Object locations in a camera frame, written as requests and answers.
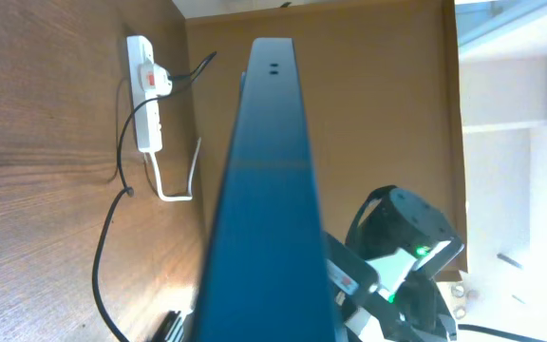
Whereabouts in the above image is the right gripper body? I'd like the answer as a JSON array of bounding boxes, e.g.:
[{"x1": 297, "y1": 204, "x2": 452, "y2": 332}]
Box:
[{"x1": 323, "y1": 232, "x2": 459, "y2": 342}]

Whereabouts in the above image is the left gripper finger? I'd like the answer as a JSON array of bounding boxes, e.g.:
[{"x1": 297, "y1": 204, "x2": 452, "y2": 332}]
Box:
[{"x1": 150, "y1": 311, "x2": 194, "y2": 342}]

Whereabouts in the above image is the blue Galaxy smartphone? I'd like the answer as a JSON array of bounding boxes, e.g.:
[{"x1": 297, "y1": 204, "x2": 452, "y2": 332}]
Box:
[{"x1": 188, "y1": 38, "x2": 342, "y2": 342}]

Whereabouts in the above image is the black USB charging cable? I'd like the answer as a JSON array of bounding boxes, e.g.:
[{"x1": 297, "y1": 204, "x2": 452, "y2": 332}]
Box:
[{"x1": 91, "y1": 50, "x2": 218, "y2": 342}]

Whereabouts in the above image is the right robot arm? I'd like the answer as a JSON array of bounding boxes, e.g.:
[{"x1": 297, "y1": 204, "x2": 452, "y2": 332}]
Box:
[{"x1": 327, "y1": 185, "x2": 463, "y2": 341}]

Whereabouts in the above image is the white charger plug adapter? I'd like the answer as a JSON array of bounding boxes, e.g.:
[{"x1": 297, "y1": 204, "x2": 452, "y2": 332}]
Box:
[{"x1": 139, "y1": 62, "x2": 173, "y2": 96}]

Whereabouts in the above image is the white power extension strip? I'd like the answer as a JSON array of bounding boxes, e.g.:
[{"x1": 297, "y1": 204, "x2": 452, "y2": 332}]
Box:
[{"x1": 126, "y1": 35, "x2": 162, "y2": 153}]

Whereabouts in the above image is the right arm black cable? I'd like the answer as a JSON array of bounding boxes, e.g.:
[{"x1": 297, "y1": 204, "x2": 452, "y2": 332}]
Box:
[{"x1": 457, "y1": 322, "x2": 547, "y2": 342}]

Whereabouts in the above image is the white power strip cord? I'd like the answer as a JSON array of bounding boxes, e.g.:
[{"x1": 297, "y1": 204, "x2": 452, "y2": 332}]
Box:
[{"x1": 148, "y1": 136, "x2": 203, "y2": 202}]

